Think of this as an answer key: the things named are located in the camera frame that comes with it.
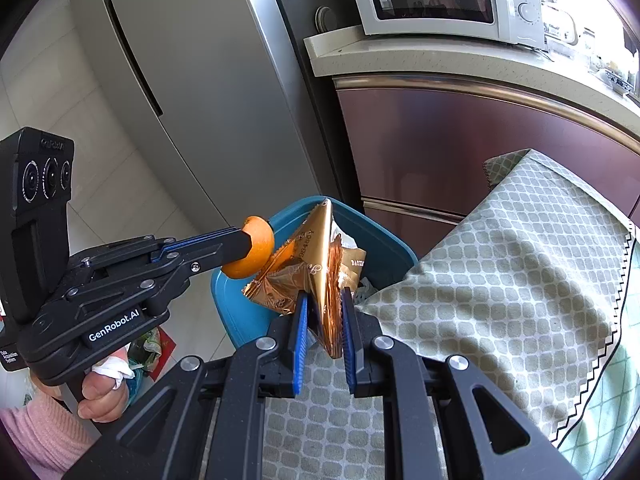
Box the white countertop appliance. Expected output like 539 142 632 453
542 5 581 51

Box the green chequered tablecloth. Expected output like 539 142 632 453
260 148 640 480

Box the person's left forearm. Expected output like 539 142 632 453
0 387 101 476

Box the round plate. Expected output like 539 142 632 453
315 6 346 35

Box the silver refrigerator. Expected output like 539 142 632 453
67 0 351 241

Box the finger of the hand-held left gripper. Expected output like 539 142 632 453
150 227 251 263
180 242 251 278

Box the mint green cloth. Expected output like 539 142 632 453
557 235 640 480

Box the orange peel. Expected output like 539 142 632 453
220 216 276 280

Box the brown snack wrapper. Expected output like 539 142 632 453
332 245 368 293

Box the maroon kitchen counter cabinet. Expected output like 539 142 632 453
303 24 640 261

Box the white finger bandage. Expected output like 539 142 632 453
91 357 136 391

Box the teal plastic bin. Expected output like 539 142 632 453
210 195 420 351

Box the gold foil wrapper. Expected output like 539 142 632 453
243 199 361 360

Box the colourful plastic bag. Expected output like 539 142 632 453
125 327 176 401

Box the blue patterned bowl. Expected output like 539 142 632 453
597 67 638 97

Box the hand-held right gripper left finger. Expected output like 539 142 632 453
62 292 311 480

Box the white microwave oven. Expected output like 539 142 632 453
341 0 546 47

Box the person's left hand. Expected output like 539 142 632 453
77 350 133 423

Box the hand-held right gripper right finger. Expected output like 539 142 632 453
340 287 586 480

